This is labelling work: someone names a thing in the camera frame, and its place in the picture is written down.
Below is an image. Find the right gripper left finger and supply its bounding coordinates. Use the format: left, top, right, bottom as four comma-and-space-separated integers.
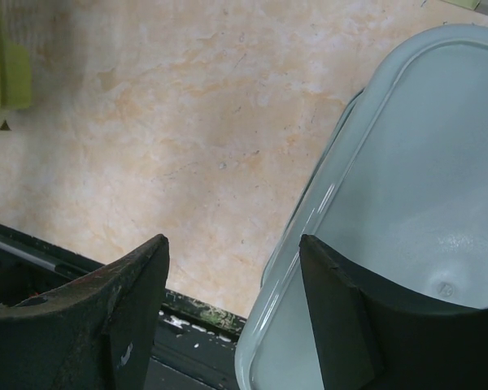
0, 235, 169, 389

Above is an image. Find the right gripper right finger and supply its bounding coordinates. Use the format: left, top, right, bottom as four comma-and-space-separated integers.
299, 235, 488, 389

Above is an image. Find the teal perforated basket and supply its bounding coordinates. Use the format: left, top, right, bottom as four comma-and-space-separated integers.
234, 24, 488, 389

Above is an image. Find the olive green plastic tub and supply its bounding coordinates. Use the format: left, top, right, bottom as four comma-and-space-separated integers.
0, 7, 32, 129

